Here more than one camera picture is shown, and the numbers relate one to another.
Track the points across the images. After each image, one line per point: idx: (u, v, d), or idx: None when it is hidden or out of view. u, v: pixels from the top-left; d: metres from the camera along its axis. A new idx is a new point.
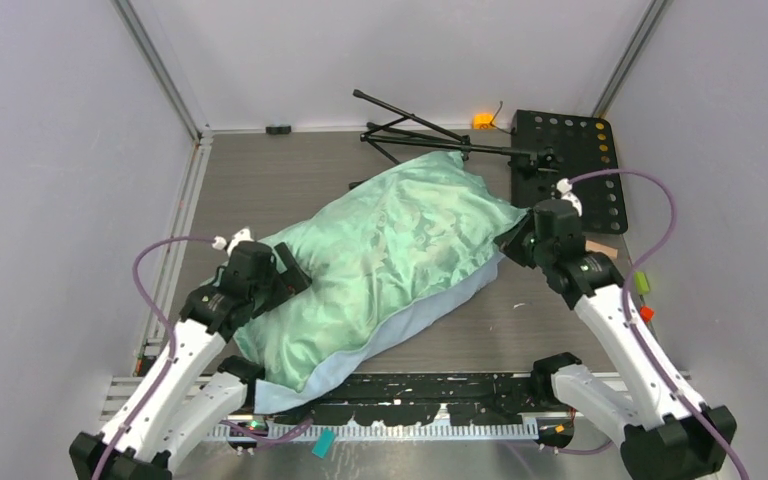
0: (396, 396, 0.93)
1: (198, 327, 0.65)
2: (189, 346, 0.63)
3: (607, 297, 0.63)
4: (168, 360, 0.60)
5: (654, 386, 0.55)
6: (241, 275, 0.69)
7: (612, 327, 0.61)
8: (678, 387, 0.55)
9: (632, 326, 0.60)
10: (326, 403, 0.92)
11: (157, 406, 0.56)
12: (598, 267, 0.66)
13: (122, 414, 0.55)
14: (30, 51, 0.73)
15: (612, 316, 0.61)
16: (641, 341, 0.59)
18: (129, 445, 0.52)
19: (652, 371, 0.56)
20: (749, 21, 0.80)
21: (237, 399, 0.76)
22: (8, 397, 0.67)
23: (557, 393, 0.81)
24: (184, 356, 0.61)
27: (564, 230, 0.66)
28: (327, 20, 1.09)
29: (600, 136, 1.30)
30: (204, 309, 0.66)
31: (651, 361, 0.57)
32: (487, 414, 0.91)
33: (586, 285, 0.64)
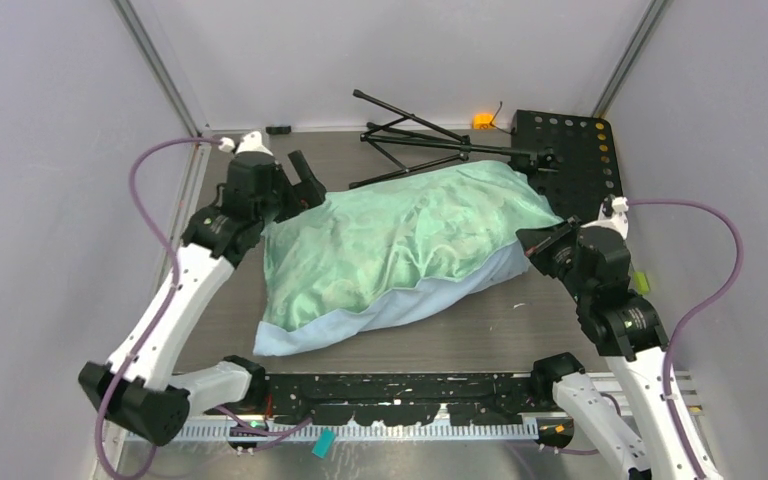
0: (396, 396, 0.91)
1: (203, 252, 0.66)
2: (191, 273, 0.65)
3: (650, 363, 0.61)
4: (172, 287, 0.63)
5: (679, 467, 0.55)
6: (243, 194, 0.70)
7: (647, 397, 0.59)
8: (704, 473, 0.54)
9: (668, 401, 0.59)
10: (327, 403, 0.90)
11: (164, 336, 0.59)
12: (641, 323, 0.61)
13: (129, 345, 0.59)
14: (30, 50, 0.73)
15: (649, 385, 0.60)
16: (676, 418, 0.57)
18: (138, 374, 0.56)
19: (681, 451, 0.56)
20: (749, 21, 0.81)
21: (241, 386, 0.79)
22: (7, 398, 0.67)
23: (556, 397, 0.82)
24: (186, 284, 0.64)
27: (608, 274, 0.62)
28: (327, 20, 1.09)
29: (600, 136, 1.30)
30: (207, 233, 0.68)
31: (683, 443, 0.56)
32: (487, 414, 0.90)
33: (628, 347, 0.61)
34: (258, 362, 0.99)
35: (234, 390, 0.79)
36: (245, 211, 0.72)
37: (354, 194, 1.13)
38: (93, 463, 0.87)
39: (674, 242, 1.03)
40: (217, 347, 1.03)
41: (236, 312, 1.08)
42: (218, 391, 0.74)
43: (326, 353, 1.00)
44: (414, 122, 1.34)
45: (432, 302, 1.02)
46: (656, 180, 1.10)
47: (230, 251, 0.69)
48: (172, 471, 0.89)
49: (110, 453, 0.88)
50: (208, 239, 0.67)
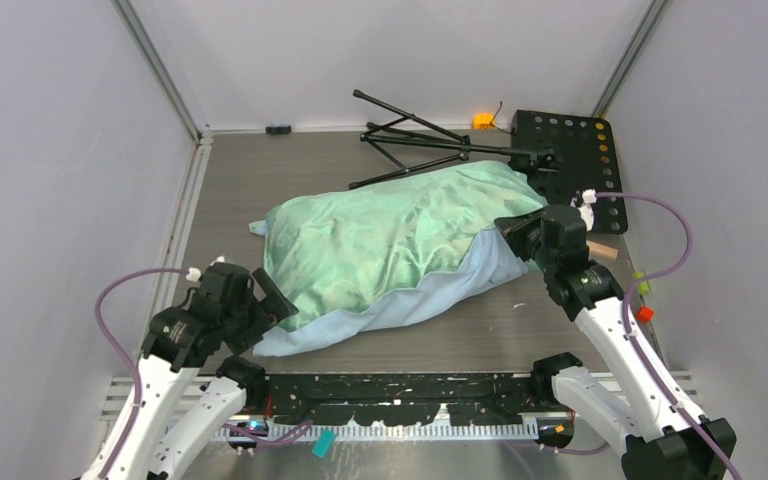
0: (396, 396, 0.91)
1: (164, 362, 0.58)
2: (155, 385, 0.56)
3: (608, 309, 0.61)
4: (135, 405, 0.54)
5: (653, 399, 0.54)
6: (213, 299, 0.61)
7: (612, 340, 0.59)
8: (678, 400, 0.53)
9: (632, 338, 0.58)
10: (326, 404, 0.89)
11: (134, 453, 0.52)
12: (599, 280, 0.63)
13: (98, 467, 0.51)
14: (30, 51, 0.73)
15: (612, 328, 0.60)
16: (641, 353, 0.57)
18: None
19: (652, 383, 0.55)
20: (749, 21, 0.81)
21: (238, 402, 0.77)
22: (8, 399, 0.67)
23: (557, 394, 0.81)
24: (151, 400, 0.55)
27: (570, 243, 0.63)
28: (327, 20, 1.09)
29: (600, 136, 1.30)
30: (165, 340, 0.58)
31: (652, 374, 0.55)
32: (487, 414, 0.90)
33: (587, 296, 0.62)
34: (258, 361, 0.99)
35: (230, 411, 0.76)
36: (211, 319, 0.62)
37: (354, 194, 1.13)
38: None
39: (674, 243, 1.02)
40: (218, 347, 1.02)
41: None
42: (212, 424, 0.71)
43: (326, 353, 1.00)
44: (414, 122, 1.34)
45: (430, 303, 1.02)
46: (656, 180, 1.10)
47: (190, 358, 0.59)
48: None
49: None
50: (170, 348, 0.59)
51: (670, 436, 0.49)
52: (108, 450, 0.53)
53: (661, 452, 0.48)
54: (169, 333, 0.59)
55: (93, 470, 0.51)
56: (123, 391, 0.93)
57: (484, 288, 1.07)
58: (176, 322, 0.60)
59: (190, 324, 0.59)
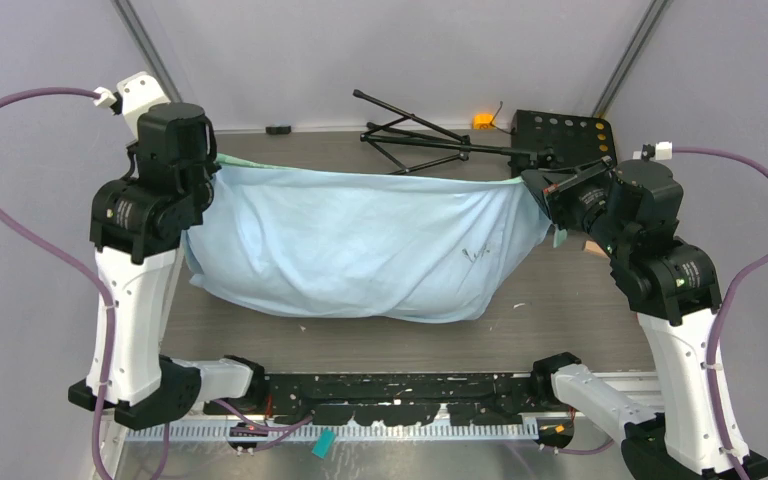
0: (396, 396, 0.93)
1: (121, 255, 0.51)
2: (122, 282, 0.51)
3: (694, 328, 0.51)
4: (110, 306, 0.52)
5: (706, 439, 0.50)
6: (160, 161, 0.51)
7: (685, 365, 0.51)
8: (730, 443, 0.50)
9: (710, 370, 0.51)
10: (327, 403, 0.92)
11: (129, 357, 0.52)
12: (696, 281, 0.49)
13: (97, 368, 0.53)
14: (30, 51, 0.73)
15: (690, 352, 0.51)
16: (713, 388, 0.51)
18: (120, 399, 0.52)
19: (711, 421, 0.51)
20: (749, 22, 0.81)
21: (243, 383, 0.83)
22: (3, 400, 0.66)
23: (557, 392, 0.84)
24: (123, 297, 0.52)
27: (657, 219, 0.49)
28: (328, 21, 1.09)
29: (600, 136, 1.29)
30: (115, 227, 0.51)
31: (714, 412, 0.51)
32: (487, 414, 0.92)
33: (676, 313, 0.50)
34: (257, 359, 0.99)
35: (235, 387, 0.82)
36: (168, 184, 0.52)
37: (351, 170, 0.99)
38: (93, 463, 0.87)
39: None
40: (215, 347, 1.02)
41: (234, 312, 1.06)
42: (222, 381, 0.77)
43: (324, 353, 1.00)
44: (414, 122, 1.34)
45: (391, 264, 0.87)
46: None
47: (152, 244, 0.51)
48: (171, 471, 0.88)
49: (109, 454, 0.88)
50: (122, 236, 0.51)
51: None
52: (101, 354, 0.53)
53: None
54: (115, 218, 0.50)
55: (95, 372, 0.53)
56: None
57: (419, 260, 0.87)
58: (120, 205, 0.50)
59: (139, 200, 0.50)
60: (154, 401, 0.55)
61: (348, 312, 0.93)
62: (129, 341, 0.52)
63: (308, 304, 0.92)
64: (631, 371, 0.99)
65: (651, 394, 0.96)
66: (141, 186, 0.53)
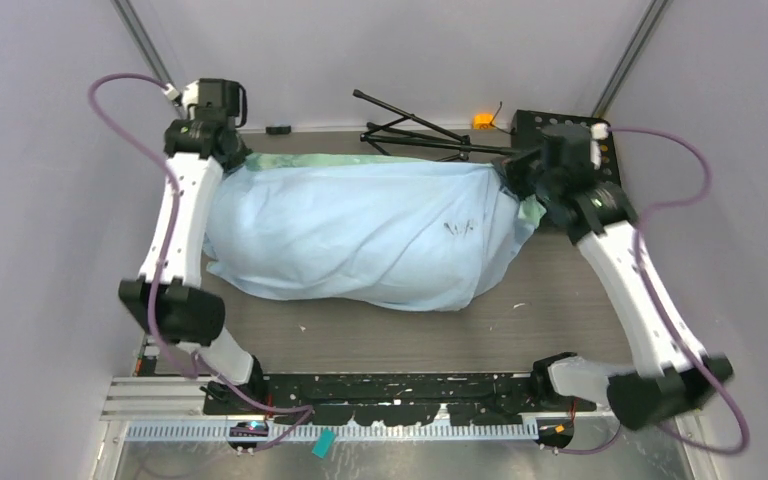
0: (396, 396, 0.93)
1: (190, 156, 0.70)
2: (188, 178, 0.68)
3: (620, 238, 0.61)
4: (176, 193, 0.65)
5: (656, 336, 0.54)
6: (214, 105, 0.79)
7: (620, 269, 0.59)
8: (680, 335, 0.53)
9: (641, 269, 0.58)
10: (326, 404, 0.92)
11: (187, 237, 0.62)
12: (611, 202, 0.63)
13: (154, 254, 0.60)
14: (31, 52, 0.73)
15: (620, 258, 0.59)
16: (648, 284, 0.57)
18: (174, 276, 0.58)
19: (656, 319, 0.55)
20: (749, 23, 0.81)
21: (243, 367, 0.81)
22: (2, 400, 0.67)
23: (557, 387, 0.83)
24: (188, 188, 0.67)
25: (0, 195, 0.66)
27: (573, 159, 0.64)
28: (328, 21, 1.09)
29: (600, 136, 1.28)
30: (185, 139, 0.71)
31: (657, 309, 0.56)
32: (487, 414, 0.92)
33: (600, 224, 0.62)
34: (257, 359, 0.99)
35: (239, 372, 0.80)
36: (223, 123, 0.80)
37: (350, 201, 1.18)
38: (93, 463, 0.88)
39: (673, 243, 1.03)
40: None
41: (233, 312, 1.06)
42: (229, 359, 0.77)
43: (325, 352, 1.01)
44: (414, 122, 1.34)
45: (376, 237, 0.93)
46: (656, 180, 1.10)
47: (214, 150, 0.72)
48: (172, 471, 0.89)
49: (110, 453, 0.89)
50: (191, 146, 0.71)
51: (674, 376, 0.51)
52: (160, 242, 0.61)
53: (663, 393, 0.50)
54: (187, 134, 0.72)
55: (148, 261, 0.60)
56: (123, 391, 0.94)
57: (407, 229, 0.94)
58: (191, 126, 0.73)
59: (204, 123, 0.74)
60: (200, 296, 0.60)
61: (336, 289, 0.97)
62: (189, 223, 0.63)
63: (298, 279, 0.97)
64: (631, 371, 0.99)
65: None
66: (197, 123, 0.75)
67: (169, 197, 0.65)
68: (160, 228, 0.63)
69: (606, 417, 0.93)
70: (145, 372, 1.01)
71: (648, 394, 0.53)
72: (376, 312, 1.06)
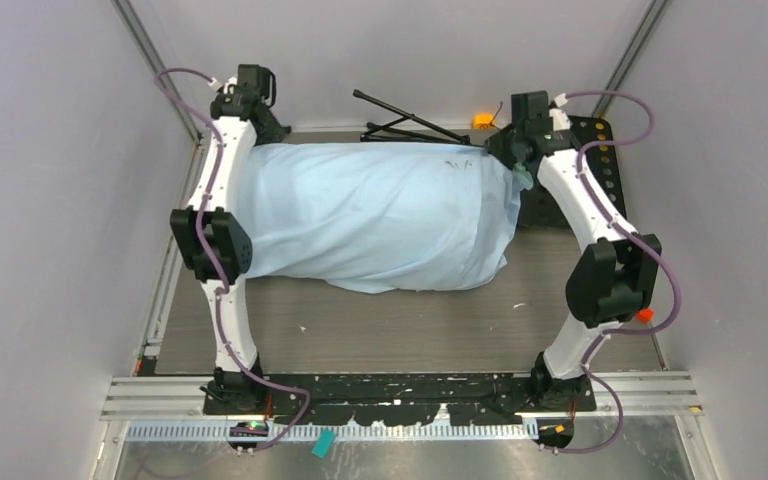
0: (396, 397, 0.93)
1: (234, 120, 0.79)
2: (231, 134, 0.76)
3: (565, 157, 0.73)
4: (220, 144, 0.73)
5: (593, 219, 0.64)
6: (251, 84, 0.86)
7: (565, 179, 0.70)
8: (613, 217, 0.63)
9: (581, 177, 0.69)
10: (327, 403, 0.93)
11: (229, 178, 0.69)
12: (560, 137, 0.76)
13: (200, 192, 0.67)
14: (30, 52, 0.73)
15: (566, 171, 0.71)
16: (587, 185, 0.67)
18: (218, 206, 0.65)
19: (594, 207, 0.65)
20: (749, 22, 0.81)
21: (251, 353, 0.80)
22: (2, 400, 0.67)
23: (557, 374, 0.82)
24: (230, 141, 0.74)
25: (0, 196, 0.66)
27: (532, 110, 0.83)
28: (328, 21, 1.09)
29: (600, 135, 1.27)
30: (227, 108, 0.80)
31: (594, 201, 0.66)
32: (487, 414, 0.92)
33: (548, 146, 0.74)
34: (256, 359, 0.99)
35: (247, 353, 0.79)
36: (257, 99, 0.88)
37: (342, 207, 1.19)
38: (93, 463, 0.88)
39: (672, 242, 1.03)
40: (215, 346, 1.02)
41: None
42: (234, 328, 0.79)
43: (326, 352, 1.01)
44: (414, 122, 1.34)
45: (382, 177, 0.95)
46: (655, 180, 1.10)
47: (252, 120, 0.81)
48: (172, 471, 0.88)
49: (109, 454, 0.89)
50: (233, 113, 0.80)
51: (603, 243, 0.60)
52: (206, 182, 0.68)
53: (595, 257, 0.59)
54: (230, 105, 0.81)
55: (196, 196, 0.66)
56: (123, 392, 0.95)
57: (410, 173, 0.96)
58: (233, 98, 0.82)
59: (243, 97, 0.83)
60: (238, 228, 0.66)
61: (340, 231, 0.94)
62: (230, 167, 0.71)
63: (302, 225, 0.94)
64: (632, 371, 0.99)
65: (652, 393, 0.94)
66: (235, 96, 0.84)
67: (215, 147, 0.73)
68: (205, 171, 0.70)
69: (606, 418, 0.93)
70: (145, 373, 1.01)
71: (583, 263, 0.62)
72: (376, 311, 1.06)
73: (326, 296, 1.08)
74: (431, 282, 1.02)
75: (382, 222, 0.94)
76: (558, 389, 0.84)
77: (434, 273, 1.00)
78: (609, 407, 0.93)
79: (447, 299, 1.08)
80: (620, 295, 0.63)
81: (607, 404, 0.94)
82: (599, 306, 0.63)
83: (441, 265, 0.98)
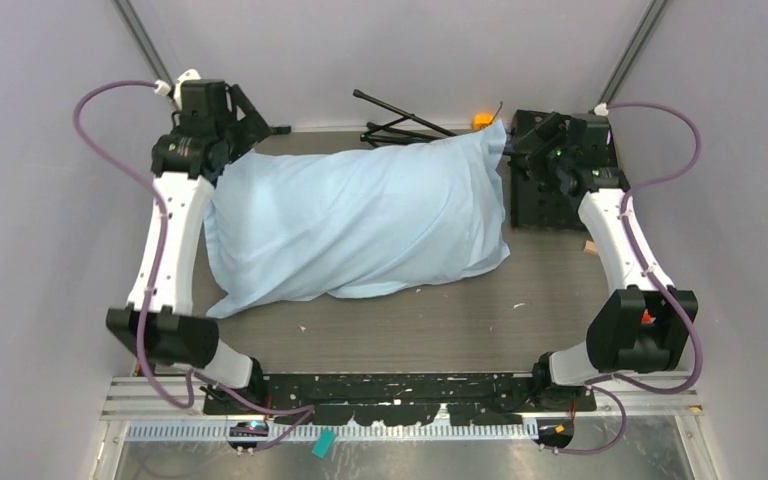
0: (396, 396, 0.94)
1: (180, 176, 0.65)
2: (177, 199, 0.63)
3: (610, 196, 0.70)
4: (163, 216, 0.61)
5: (628, 264, 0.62)
6: (202, 114, 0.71)
7: (605, 219, 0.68)
8: (649, 265, 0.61)
9: (623, 218, 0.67)
10: (326, 403, 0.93)
11: (176, 265, 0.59)
12: (609, 177, 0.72)
13: (142, 282, 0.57)
14: (30, 52, 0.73)
15: (608, 210, 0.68)
16: (628, 230, 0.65)
18: (163, 304, 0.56)
19: (630, 253, 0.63)
20: (750, 22, 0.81)
21: (242, 375, 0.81)
22: (3, 398, 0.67)
23: (556, 376, 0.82)
24: (177, 209, 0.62)
25: (0, 194, 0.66)
27: (590, 140, 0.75)
28: (328, 21, 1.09)
29: None
30: (172, 157, 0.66)
31: (632, 246, 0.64)
32: (487, 414, 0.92)
33: (594, 184, 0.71)
34: (256, 359, 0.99)
35: (237, 377, 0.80)
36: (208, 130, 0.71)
37: None
38: (93, 463, 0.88)
39: (673, 242, 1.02)
40: None
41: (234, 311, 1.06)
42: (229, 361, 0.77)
43: (326, 352, 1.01)
44: (413, 122, 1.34)
45: (370, 164, 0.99)
46: (656, 179, 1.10)
47: (205, 170, 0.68)
48: (171, 471, 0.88)
49: (109, 454, 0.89)
50: (178, 163, 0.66)
51: (633, 290, 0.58)
52: (148, 268, 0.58)
53: (619, 303, 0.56)
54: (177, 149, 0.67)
55: (138, 287, 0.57)
56: (123, 391, 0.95)
57: (397, 160, 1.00)
58: (179, 141, 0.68)
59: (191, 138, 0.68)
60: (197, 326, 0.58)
61: (343, 219, 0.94)
62: (178, 245, 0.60)
63: (303, 222, 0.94)
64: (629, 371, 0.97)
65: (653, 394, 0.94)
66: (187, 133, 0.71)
67: (157, 220, 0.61)
68: (148, 251, 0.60)
69: (606, 418, 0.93)
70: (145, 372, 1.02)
71: (607, 313, 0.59)
72: (376, 312, 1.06)
73: (326, 296, 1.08)
74: (440, 263, 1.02)
75: (382, 203, 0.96)
76: (557, 388, 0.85)
77: (441, 249, 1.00)
78: (609, 407, 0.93)
79: (447, 299, 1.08)
80: (642, 350, 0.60)
81: (607, 404, 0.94)
82: (618, 358, 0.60)
83: (447, 237, 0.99)
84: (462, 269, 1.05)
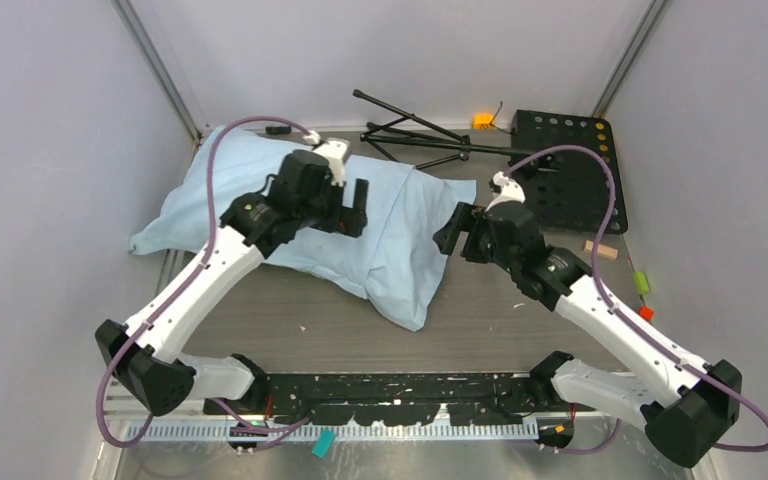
0: (396, 396, 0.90)
1: (236, 238, 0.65)
2: (223, 254, 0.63)
3: (585, 290, 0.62)
4: (201, 264, 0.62)
5: (657, 364, 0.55)
6: (290, 188, 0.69)
7: (597, 318, 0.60)
8: (679, 358, 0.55)
9: (615, 311, 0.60)
10: (326, 403, 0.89)
11: (183, 313, 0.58)
12: (563, 263, 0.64)
13: (147, 311, 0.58)
14: (28, 52, 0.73)
15: (594, 307, 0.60)
16: (628, 321, 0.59)
18: (148, 343, 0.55)
19: (651, 350, 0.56)
20: (750, 22, 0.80)
21: (240, 383, 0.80)
22: (3, 399, 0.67)
23: (562, 394, 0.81)
24: (216, 264, 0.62)
25: (0, 195, 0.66)
27: (526, 234, 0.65)
28: (328, 20, 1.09)
29: (600, 135, 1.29)
30: (244, 217, 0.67)
31: (647, 342, 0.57)
32: (487, 414, 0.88)
33: (557, 281, 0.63)
34: (256, 359, 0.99)
35: (235, 387, 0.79)
36: (288, 206, 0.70)
37: None
38: (93, 463, 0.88)
39: (672, 242, 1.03)
40: (216, 346, 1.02)
41: (234, 312, 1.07)
42: (220, 381, 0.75)
43: (325, 353, 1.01)
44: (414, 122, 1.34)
45: None
46: (655, 180, 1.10)
47: (262, 242, 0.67)
48: (172, 471, 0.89)
49: (109, 454, 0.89)
50: (245, 224, 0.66)
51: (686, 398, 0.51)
52: (159, 301, 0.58)
53: (684, 416, 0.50)
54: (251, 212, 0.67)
55: (141, 314, 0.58)
56: None
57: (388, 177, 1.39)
58: (257, 205, 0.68)
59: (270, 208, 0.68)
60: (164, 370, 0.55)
61: None
62: (197, 296, 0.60)
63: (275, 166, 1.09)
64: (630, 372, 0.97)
65: None
66: (269, 200, 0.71)
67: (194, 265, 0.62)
68: (173, 284, 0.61)
69: (606, 417, 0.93)
70: None
71: (669, 420, 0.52)
72: (375, 312, 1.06)
73: (325, 296, 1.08)
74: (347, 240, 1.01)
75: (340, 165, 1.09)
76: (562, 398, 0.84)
77: None
78: None
79: (447, 300, 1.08)
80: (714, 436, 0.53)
81: None
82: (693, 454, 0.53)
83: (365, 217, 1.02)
84: (366, 272, 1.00)
